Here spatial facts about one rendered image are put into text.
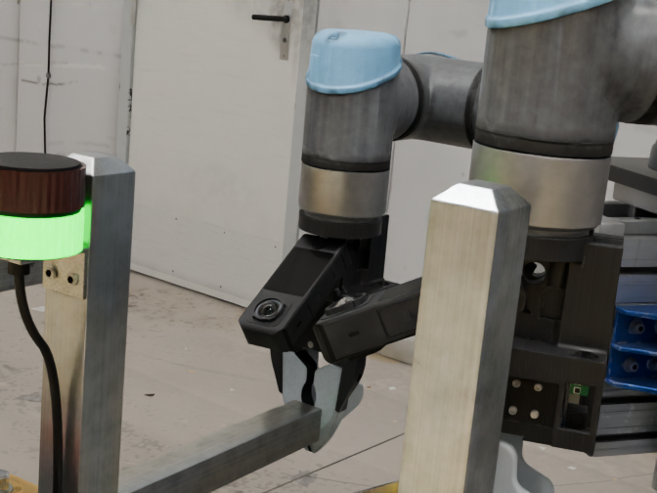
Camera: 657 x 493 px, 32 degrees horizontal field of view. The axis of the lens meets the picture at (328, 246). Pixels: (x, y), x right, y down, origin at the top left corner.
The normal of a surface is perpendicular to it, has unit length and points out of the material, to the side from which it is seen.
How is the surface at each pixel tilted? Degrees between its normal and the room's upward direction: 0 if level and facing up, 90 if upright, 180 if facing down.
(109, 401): 90
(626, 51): 85
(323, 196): 91
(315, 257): 33
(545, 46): 90
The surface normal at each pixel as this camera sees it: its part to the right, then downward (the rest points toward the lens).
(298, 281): -0.25, -0.74
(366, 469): 0.09, -0.97
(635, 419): 0.36, 0.24
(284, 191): -0.62, 0.12
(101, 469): 0.82, 0.20
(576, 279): -0.25, 0.19
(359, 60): 0.03, 0.19
